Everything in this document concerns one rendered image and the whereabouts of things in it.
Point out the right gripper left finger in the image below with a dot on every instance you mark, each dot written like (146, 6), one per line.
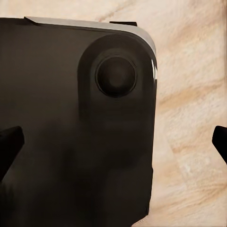
(11, 141)

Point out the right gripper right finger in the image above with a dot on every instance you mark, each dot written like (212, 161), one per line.
(219, 140)

